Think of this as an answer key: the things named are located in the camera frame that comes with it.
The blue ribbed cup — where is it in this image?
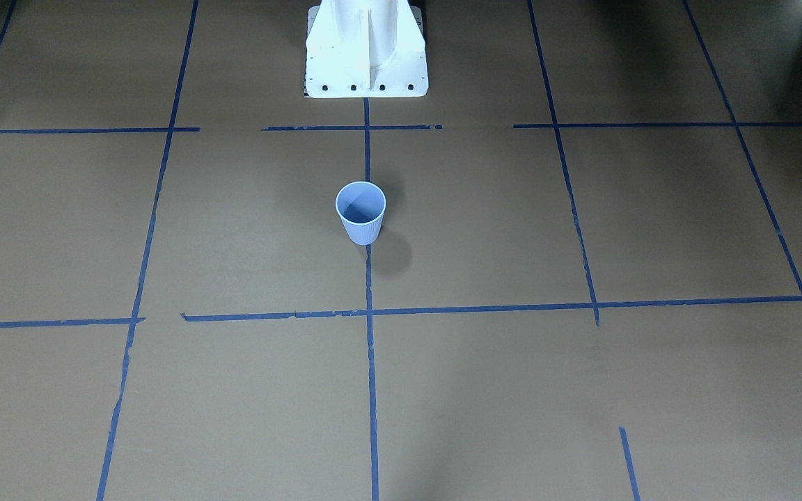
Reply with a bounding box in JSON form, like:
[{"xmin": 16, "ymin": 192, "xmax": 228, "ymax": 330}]
[{"xmin": 335, "ymin": 181, "xmax": 387, "ymax": 246}]

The brown paper table cover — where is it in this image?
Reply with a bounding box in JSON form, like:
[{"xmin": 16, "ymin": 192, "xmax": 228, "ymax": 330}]
[{"xmin": 0, "ymin": 1, "xmax": 802, "ymax": 500}]

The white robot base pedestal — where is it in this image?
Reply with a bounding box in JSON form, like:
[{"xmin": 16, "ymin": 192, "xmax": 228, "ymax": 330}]
[{"xmin": 304, "ymin": 1, "xmax": 430, "ymax": 99}]

